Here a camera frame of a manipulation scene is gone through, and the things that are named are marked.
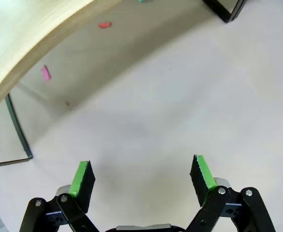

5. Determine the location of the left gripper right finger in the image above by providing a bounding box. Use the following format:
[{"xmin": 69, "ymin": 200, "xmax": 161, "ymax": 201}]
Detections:
[{"xmin": 184, "ymin": 154, "xmax": 276, "ymax": 232}]

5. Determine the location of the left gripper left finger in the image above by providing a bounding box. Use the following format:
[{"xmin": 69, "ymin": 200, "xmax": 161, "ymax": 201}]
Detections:
[{"xmin": 19, "ymin": 160, "xmax": 101, "ymax": 232}]

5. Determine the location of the wooden two-tier black-framed shelf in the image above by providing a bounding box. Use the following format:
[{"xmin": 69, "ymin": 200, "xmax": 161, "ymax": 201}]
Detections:
[
  {"xmin": 224, "ymin": 0, "xmax": 248, "ymax": 24},
  {"xmin": 0, "ymin": 0, "xmax": 238, "ymax": 169}
]

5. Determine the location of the pink paper scrap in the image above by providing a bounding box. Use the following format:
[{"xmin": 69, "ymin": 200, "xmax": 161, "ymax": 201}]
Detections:
[{"xmin": 40, "ymin": 65, "xmax": 52, "ymax": 81}]

